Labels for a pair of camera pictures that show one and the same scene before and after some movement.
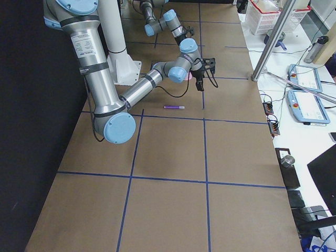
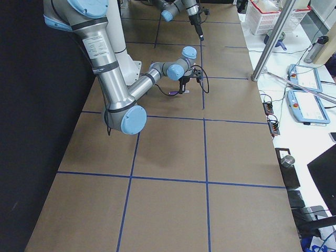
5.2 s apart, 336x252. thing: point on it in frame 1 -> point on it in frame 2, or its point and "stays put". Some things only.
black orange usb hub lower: [273, 126] stays put
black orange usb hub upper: [268, 107] stays put
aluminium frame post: [281, 23] stays put
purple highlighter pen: [175, 107] -> [173, 93]
